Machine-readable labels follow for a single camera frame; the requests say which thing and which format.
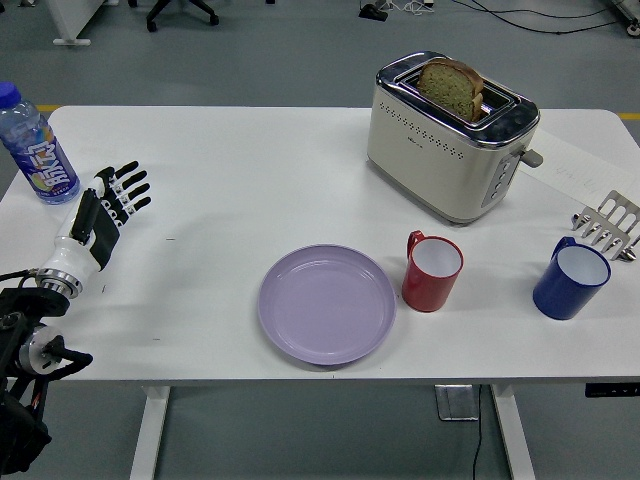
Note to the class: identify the purple round plate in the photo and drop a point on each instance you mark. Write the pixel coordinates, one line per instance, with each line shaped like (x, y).
(327, 305)

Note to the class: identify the red cup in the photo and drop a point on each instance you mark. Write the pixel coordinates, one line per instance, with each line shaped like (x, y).
(425, 287)

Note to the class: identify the black office chair base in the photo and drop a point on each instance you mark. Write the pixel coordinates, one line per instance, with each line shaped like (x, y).
(160, 10)

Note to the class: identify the brown bread slice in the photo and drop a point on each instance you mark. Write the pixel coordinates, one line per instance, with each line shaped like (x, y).
(447, 90)

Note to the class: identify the cream steel toaster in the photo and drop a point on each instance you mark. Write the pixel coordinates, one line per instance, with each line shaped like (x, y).
(440, 165)

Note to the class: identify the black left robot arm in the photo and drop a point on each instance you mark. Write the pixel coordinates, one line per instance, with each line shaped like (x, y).
(30, 345)

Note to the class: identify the blue cup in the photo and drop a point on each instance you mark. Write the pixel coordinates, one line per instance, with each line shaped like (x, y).
(557, 297)

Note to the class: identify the blue label drink bottle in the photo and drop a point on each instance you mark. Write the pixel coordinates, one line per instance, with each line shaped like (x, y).
(42, 160)

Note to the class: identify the black desk height controller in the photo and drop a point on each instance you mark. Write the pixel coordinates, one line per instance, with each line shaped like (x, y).
(612, 390)

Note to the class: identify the white paper sheet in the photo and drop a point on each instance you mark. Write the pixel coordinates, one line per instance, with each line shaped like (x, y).
(580, 160)

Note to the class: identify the silver metal toast rack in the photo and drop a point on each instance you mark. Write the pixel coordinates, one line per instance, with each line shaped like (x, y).
(617, 212)

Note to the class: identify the white desk foot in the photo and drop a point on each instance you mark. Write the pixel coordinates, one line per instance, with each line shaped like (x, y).
(75, 30)

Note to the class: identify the black floor device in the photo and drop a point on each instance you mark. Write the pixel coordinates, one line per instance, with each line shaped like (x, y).
(372, 12)

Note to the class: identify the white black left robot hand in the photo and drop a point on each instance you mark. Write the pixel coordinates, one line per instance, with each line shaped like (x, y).
(67, 255)

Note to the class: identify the silver under-table control box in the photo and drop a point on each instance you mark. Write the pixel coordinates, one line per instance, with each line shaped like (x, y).
(456, 402)

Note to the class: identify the white table leg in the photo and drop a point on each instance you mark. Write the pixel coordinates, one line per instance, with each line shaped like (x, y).
(150, 435)
(512, 440)

